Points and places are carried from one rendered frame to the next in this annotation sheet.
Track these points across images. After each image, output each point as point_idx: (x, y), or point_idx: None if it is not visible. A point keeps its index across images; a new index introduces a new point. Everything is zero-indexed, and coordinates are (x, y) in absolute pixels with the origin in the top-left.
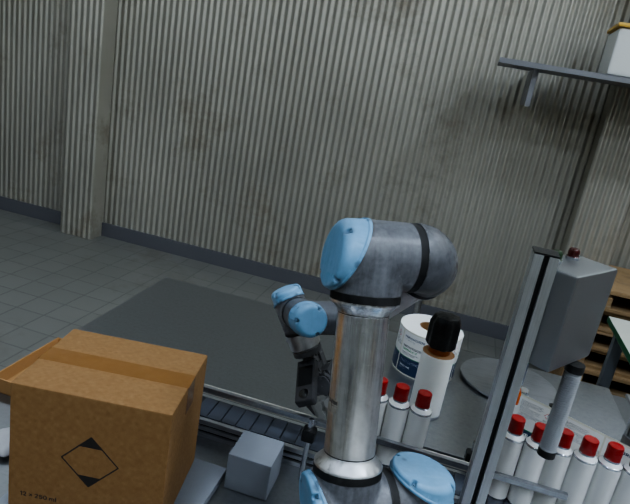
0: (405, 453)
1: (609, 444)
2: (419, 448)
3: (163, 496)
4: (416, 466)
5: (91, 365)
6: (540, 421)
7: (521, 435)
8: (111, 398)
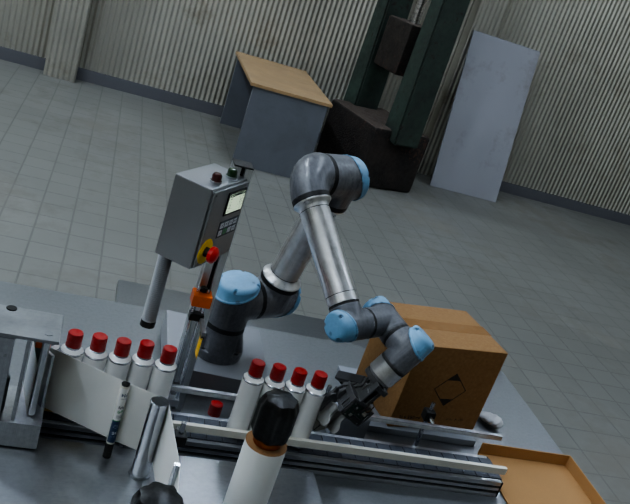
0: (254, 287)
1: (83, 333)
2: (236, 395)
3: (364, 352)
4: (245, 280)
5: (456, 325)
6: (128, 403)
7: (159, 359)
8: (418, 306)
